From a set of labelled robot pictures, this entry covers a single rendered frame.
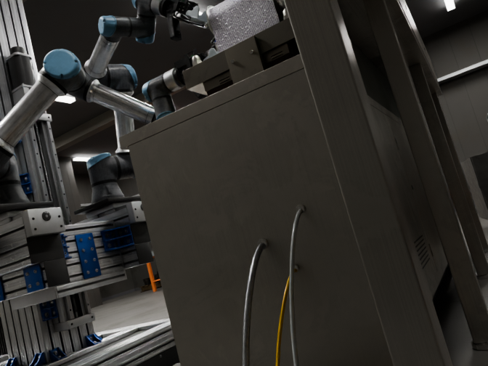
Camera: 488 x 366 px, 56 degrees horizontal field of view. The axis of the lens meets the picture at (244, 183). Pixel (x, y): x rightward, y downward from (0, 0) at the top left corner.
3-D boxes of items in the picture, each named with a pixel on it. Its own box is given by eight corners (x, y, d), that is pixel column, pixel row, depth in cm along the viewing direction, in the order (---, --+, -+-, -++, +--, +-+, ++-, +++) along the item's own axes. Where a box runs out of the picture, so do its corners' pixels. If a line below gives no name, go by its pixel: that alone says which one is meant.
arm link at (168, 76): (165, 89, 163) (179, 93, 170) (176, 84, 161) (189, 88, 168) (161, 70, 164) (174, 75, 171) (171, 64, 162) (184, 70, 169)
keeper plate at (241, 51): (237, 87, 131) (227, 51, 132) (267, 73, 127) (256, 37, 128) (232, 85, 129) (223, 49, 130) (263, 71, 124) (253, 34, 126)
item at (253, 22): (227, 80, 156) (213, 31, 158) (288, 52, 145) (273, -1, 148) (226, 80, 155) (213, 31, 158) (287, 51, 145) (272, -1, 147)
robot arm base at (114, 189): (85, 208, 208) (80, 187, 210) (109, 206, 222) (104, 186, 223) (107, 199, 201) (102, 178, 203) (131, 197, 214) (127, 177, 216)
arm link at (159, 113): (179, 130, 175) (173, 103, 176) (179, 121, 164) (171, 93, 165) (159, 134, 174) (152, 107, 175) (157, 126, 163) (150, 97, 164)
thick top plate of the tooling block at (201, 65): (213, 97, 153) (209, 80, 154) (324, 47, 136) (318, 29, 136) (186, 89, 139) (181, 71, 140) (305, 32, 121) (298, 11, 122)
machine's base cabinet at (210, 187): (375, 271, 355) (343, 166, 366) (462, 253, 326) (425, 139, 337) (193, 428, 132) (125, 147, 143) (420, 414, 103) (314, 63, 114)
